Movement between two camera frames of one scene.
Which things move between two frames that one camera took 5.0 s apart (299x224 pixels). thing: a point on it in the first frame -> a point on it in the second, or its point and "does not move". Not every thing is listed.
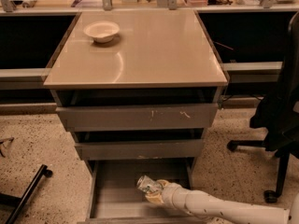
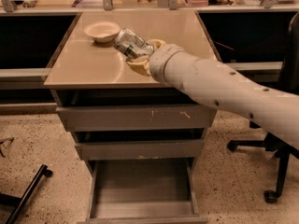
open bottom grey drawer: (115, 198) does not move
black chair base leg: (19, 203) does not move
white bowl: (102, 31) does not move
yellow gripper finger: (164, 183) -> (156, 42)
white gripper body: (172, 194) -> (161, 61)
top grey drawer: (137, 118) does not move
